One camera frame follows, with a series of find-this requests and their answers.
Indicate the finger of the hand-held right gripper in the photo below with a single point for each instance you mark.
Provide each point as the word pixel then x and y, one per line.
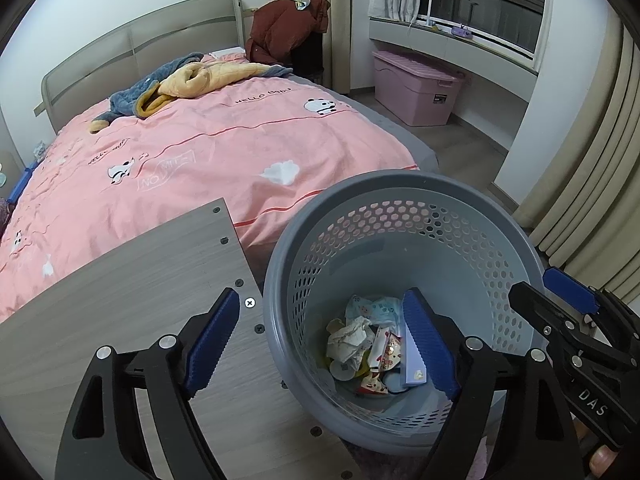
pixel 540 310
pixel 570 290

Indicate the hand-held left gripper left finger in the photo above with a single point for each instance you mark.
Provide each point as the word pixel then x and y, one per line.
pixel 212 340

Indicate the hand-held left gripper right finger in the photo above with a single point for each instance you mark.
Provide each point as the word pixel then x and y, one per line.
pixel 427 345

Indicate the pale purple carton box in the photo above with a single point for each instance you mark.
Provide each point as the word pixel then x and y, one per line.
pixel 415 370

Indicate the red printed snack wrapper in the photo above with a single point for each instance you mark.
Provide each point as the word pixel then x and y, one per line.
pixel 387 355

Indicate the white plastic packet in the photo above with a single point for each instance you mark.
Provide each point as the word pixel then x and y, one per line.
pixel 380 307

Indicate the white tissue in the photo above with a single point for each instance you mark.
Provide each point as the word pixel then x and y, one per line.
pixel 347 340

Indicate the grey perforated plastic basket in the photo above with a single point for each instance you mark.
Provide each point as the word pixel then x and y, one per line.
pixel 450 240

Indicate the person's right hand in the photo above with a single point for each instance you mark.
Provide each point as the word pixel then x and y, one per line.
pixel 605 462

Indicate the beige curtain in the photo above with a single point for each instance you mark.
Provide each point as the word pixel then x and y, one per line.
pixel 350 10
pixel 590 160

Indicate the pink printed duvet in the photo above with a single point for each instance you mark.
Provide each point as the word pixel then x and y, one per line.
pixel 200 150

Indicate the blue plastic roller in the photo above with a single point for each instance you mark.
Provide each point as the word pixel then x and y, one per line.
pixel 22 182

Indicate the pink storage box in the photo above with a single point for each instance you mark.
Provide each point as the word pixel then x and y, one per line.
pixel 415 95

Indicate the white window ledge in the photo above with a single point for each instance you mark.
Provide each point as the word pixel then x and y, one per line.
pixel 480 55

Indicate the small patterned packet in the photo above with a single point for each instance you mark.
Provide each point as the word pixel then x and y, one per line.
pixel 40 150

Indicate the blue yellow fleece robe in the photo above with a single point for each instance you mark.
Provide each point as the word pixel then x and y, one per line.
pixel 150 85

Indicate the small purple device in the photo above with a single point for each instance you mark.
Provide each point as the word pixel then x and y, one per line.
pixel 463 32

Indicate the black chair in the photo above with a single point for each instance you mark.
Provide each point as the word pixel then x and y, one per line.
pixel 307 57

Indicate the grey upholstered headboard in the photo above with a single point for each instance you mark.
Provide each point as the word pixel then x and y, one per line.
pixel 125 45

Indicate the brown coat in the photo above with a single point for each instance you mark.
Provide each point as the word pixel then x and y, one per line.
pixel 280 30

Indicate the white desk lamp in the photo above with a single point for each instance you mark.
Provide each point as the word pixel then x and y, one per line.
pixel 430 5

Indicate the small white cloth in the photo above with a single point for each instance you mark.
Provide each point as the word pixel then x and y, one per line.
pixel 298 2

